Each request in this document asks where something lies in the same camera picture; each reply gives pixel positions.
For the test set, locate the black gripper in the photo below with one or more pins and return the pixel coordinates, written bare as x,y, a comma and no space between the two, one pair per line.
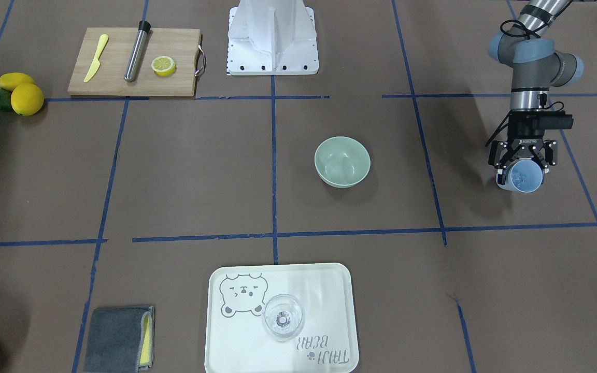
525,135

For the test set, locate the light blue plastic cup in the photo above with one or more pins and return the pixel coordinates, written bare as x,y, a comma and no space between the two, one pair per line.
522,176

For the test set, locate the green ceramic bowl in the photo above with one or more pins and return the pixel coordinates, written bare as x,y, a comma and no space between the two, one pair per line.
342,162

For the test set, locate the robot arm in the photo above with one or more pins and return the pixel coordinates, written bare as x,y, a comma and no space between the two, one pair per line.
536,65

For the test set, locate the clear wine glass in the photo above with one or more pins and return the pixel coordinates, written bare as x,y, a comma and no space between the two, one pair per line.
284,317

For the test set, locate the white bear tray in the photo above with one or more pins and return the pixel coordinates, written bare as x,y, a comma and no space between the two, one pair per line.
236,339

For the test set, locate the half lemon slice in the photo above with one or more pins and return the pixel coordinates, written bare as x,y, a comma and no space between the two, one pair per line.
163,66

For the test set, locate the wooden cutting board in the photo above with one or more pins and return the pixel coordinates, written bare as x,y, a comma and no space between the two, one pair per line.
181,44

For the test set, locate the steel muddler black cap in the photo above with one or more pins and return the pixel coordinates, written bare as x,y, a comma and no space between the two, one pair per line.
136,56

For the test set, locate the yellow plastic knife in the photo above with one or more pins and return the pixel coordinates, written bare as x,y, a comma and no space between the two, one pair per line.
95,63

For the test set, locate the grey folded cloth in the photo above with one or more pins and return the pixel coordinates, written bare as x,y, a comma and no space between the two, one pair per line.
121,339

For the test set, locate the yellow lemon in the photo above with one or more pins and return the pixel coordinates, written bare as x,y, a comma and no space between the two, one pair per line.
10,81
27,99

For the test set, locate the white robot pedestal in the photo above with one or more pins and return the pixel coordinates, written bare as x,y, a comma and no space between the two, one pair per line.
272,38

